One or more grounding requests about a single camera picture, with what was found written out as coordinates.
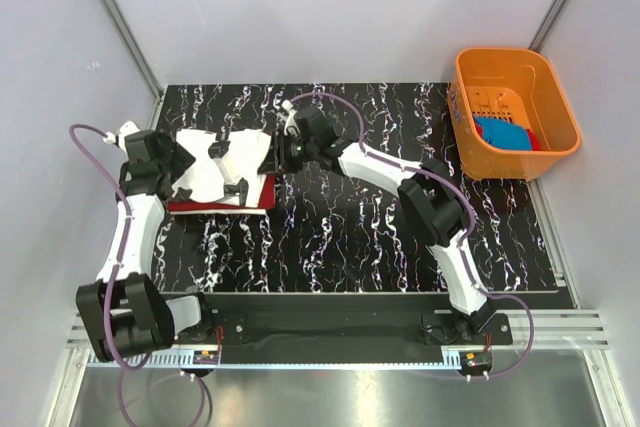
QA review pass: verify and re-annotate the left corner aluminium post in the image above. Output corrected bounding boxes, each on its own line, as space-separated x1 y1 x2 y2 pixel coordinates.
99 0 164 101

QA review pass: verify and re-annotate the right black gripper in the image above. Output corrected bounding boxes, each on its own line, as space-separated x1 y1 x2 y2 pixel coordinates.
256 131 317 177

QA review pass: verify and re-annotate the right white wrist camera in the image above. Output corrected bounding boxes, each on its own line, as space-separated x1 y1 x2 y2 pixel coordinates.
280 100 300 138

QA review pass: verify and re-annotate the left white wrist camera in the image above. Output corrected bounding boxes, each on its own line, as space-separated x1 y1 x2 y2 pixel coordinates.
103 120 140 153

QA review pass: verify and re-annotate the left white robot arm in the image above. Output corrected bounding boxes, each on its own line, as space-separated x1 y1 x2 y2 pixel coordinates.
76 121 216 370

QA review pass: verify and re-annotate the red t shirt in basket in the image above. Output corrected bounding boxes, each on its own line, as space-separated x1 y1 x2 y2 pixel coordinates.
525 129 542 151

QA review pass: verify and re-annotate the red t shirt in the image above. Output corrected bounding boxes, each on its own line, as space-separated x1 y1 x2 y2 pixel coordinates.
168 175 276 211
525 129 542 151

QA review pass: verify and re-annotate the white t shirt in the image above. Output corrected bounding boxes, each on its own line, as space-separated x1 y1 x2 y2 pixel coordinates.
172 129 271 202
169 208 267 216

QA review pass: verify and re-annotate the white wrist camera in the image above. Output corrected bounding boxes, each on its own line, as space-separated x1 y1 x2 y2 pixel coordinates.
103 120 140 153
280 100 300 138

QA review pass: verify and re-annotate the blue t shirt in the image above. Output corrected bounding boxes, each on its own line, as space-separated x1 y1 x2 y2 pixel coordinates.
474 117 533 151

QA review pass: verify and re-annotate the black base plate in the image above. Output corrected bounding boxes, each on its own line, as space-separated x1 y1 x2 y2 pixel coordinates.
177 293 513 369

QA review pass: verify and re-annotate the grey slotted cable duct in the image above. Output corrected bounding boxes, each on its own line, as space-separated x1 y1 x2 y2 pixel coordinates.
89 346 464 369

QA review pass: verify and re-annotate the orange plastic basket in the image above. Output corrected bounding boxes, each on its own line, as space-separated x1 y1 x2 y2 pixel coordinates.
448 47 581 181

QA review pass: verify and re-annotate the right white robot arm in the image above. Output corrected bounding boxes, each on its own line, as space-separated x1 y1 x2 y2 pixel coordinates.
258 101 495 344

